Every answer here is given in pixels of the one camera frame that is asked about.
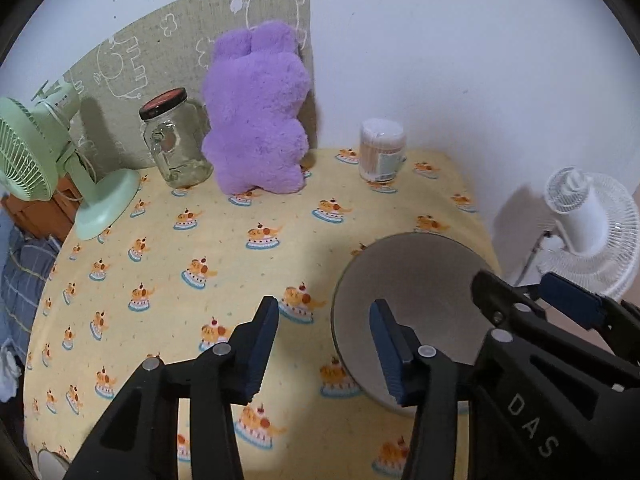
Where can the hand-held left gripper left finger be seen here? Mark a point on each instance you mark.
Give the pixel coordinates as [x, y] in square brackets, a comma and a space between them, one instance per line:
[260, 355]

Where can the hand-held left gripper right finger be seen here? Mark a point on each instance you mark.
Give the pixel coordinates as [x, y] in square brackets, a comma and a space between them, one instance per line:
[387, 355]

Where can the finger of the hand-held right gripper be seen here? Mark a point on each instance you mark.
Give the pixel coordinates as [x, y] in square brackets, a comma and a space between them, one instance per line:
[570, 297]
[500, 300]

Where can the white desk fan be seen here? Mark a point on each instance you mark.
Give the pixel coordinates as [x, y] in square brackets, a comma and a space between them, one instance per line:
[585, 220]

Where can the yellow cartoon print tablecloth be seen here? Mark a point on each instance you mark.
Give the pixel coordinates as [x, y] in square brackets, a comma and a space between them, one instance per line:
[200, 230]

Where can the cotton swab container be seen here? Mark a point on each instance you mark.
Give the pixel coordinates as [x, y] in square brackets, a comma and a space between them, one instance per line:
[382, 152]

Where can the green desk fan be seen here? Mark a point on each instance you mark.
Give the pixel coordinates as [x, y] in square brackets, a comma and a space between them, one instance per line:
[107, 200]

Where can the glass mug jar with lid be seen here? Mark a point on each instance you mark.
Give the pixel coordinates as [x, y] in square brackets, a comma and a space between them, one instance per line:
[187, 140]

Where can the purple plush toy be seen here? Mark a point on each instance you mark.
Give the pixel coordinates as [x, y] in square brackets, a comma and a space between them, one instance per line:
[255, 110]

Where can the blue plaid pillow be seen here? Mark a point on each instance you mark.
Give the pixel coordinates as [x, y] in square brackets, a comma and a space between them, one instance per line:
[25, 270]

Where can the white plastic bag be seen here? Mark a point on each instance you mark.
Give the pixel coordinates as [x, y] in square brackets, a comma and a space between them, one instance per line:
[9, 375]

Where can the grey-green cartoon wall mat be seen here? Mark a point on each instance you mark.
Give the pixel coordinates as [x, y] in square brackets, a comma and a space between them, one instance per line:
[200, 25]

